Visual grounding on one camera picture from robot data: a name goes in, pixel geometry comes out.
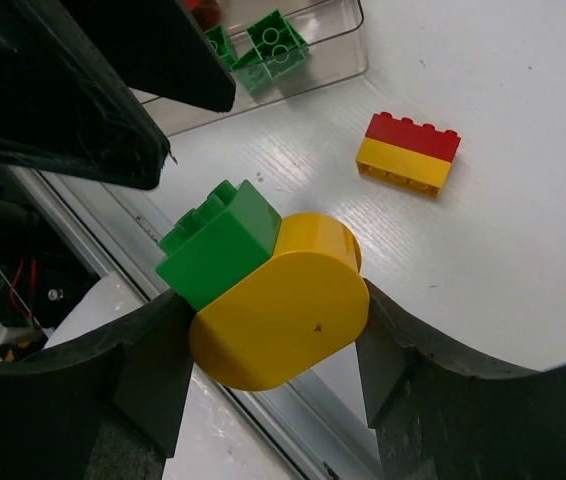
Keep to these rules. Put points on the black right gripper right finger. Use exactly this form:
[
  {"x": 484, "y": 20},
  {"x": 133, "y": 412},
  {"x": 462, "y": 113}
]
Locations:
[{"x": 443, "y": 410}]

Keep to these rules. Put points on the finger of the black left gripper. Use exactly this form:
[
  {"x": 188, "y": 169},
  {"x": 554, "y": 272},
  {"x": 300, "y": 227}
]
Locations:
[
  {"x": 63, "y": 108},
  {"x": 157, "y": 47}
]

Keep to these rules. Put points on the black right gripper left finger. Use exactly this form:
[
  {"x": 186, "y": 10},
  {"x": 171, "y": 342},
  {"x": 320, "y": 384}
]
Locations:
[{"x": 105, "y": 405}]

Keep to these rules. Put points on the green sloped lego brick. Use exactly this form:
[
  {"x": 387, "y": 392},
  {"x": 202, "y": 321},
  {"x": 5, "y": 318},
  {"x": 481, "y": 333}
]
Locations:
[{"x": 235, "y": 65}]

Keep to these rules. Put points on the green curved lego brick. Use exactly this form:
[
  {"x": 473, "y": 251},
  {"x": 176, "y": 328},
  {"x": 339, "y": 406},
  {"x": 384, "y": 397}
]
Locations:
[{"x": 279, "y": 45}]

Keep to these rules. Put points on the yellow oval lego brick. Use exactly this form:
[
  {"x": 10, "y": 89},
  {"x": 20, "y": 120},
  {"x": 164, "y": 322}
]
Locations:
[{"x": 304, "y": 304}]

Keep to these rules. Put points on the green square lego brick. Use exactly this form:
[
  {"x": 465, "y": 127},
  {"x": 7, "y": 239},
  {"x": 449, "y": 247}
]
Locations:
[{"x": 215, "y": 245}]

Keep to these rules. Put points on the red curved lego brick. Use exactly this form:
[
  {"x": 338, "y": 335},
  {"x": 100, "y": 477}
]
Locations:
[{"x": 207, "y": 13}]

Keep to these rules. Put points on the clear bin near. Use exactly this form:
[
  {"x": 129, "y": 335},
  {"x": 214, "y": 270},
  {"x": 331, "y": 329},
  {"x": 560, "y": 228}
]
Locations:
[{"x": 334, "y": 34}]

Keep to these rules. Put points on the yellow rectangular lego brick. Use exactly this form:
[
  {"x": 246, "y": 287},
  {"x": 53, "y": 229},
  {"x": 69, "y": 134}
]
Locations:
[{"x": 400, "y": 167}]

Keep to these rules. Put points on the red rectangular lego brick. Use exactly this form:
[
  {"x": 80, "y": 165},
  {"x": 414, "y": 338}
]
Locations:
[{"x": 420, "y": 138}]

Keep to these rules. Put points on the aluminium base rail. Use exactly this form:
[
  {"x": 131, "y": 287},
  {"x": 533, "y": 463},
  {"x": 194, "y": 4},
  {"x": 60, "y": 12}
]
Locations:
[{"x": 300, "y": 430}]

